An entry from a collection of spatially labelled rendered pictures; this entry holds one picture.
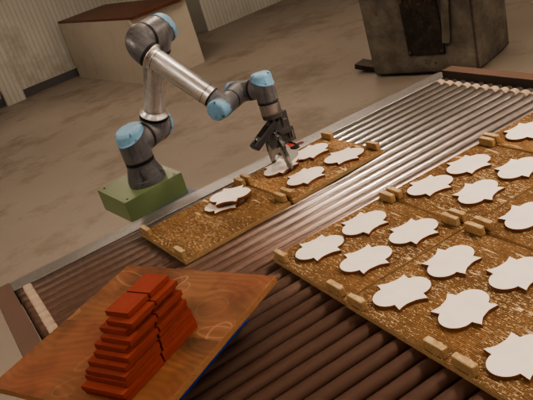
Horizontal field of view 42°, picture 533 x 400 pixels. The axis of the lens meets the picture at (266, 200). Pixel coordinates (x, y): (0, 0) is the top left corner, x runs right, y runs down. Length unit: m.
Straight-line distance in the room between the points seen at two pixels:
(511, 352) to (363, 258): 0.54
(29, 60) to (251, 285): 9.85
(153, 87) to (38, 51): 8.72
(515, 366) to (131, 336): 0.75
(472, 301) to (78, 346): 0.91
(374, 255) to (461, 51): 4.39
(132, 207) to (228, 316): 1.19
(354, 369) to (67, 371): 0.64
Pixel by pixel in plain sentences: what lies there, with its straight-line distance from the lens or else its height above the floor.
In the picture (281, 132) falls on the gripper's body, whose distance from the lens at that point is 2.50.
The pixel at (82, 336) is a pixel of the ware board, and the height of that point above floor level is 1.04.
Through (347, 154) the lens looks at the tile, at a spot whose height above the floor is 0.95.
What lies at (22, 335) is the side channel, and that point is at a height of 0.95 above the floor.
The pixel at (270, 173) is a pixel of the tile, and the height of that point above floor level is 0.95.
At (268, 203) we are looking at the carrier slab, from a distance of 2.32.
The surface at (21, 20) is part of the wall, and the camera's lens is 11.33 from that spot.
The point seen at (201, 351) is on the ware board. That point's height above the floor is 1.04.
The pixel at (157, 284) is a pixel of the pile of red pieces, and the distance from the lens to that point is 1.52.
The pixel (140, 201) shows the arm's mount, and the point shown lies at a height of 0.93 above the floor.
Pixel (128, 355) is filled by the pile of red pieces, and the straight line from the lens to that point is 1.46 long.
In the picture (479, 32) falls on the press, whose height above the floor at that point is 0.32.
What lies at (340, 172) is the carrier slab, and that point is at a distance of 2.40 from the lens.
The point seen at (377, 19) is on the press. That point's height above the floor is 0.54.
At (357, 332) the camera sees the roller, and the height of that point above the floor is 0.92.
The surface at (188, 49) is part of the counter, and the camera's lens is 9.34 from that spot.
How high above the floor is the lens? 1.88
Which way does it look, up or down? 24 degrees down
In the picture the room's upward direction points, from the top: 17 degrees counter-clockwise
